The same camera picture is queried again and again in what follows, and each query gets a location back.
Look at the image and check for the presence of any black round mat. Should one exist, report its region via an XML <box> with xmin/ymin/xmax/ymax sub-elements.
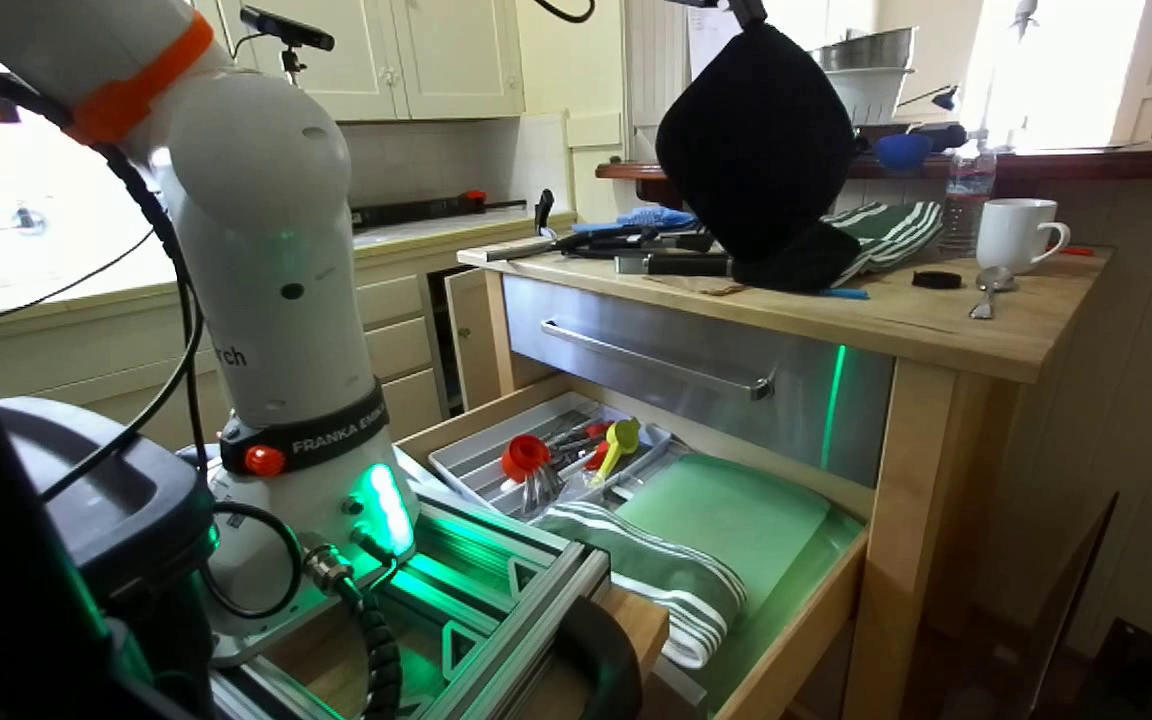
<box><xmin>657</xmin><ymin>23</ymin><xmax>860</xmax><ymax>265</ymax></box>

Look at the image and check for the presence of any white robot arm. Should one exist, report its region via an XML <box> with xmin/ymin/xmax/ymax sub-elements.
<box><xmin>0</xmin><ymin>0</ymin><xmax>410</xmax><ymax>638</ymax></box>

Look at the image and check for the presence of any open wooden drawer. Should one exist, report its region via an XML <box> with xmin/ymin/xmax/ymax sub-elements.
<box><xmin>398</xmin><ymin>380</ymin><xmax>864</xmax><ymax>720</ymax></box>

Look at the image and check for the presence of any steel closed drawer front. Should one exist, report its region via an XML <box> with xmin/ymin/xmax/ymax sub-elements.
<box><xmin>505</xmin><ymin>276</ymin><xmax>893</xmax><ymax>484</ymax></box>

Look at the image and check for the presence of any green striped towel in drawer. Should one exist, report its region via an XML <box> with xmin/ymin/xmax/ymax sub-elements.
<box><xmin>540</xmin><ymin>502</ymin><xmax>742</xmax><ymax>674</ymax></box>

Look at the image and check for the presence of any yellow green utensil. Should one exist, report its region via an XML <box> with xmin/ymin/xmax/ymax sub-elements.
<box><xmin>593</xmin><ymin>419</ymin><xmax>638</xmax><ymax>484</ymax></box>

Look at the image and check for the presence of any grey cutlery tray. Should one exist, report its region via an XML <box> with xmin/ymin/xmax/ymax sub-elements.
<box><xmin>426</xmin><ymin>392</ymin><xmax>677</xmax><ymax>521</ymax></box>

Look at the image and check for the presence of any red funnel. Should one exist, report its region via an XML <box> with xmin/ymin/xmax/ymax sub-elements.
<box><xmin>499</xmin><ymin>433</ymin><xmax>551</xmax><ymax>484</ymax></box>

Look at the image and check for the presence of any blue cloth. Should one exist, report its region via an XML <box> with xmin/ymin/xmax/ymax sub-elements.
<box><xmin>573</xmin><ymin>204</ymin><xmax>700</xmax><ymax>236</ymax></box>

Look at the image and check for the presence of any wooden kitchen cart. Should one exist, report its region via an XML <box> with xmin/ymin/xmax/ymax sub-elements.
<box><xmin>458</xmin><ymin>240</ymin><xmax>1107</xmax><ymax>720</ymax></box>

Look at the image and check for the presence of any striped towel on cart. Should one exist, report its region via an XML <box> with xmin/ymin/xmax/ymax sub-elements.
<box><xmin>836</xmin><ymin>201</ymin><xmax>942</xmax><ymax>274</ymax></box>

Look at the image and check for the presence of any small black lid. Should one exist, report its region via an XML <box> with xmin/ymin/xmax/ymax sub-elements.
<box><xmin>910</xmin><ymin>268</ymin><xmax>965</xmax><ymax>292</ymax></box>

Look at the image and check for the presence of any clear water bottle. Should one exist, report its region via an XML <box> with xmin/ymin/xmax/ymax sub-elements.
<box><xmin>940</xmin><ymin>134</ymin><xmax>994</xmax><ymax>258</ymax></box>

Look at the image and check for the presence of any steel pot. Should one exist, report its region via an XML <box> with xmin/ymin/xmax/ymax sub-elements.
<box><xmin>814</xmin><ymin>30</ymin><xmax>915</xmax><ymax>73</ymax></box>

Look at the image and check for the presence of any white mug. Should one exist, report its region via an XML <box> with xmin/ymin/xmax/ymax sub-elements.
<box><xmin>977</xmin><ymin>198</ymin><xmax>1073</xmax><ymax>274</ymax></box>

